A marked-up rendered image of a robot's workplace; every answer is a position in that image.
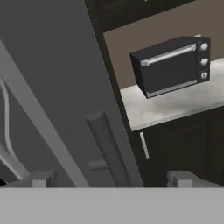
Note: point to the black toaster oven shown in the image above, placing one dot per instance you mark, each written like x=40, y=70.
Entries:
x=172, y=66

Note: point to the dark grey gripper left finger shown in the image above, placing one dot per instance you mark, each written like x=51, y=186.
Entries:
x=40, y=178

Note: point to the dark wall cupboard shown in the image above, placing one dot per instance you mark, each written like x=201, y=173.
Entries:
x=131, y=11

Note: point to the grey freezer door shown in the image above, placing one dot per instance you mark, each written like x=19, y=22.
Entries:
x=17, y=116

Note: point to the dark base cupboard door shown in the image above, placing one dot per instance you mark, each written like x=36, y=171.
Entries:
x=178, y=151

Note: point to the grey fridge door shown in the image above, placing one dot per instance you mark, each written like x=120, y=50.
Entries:
x=70, y=73

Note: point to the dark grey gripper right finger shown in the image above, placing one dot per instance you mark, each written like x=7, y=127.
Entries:
x=181, y=179

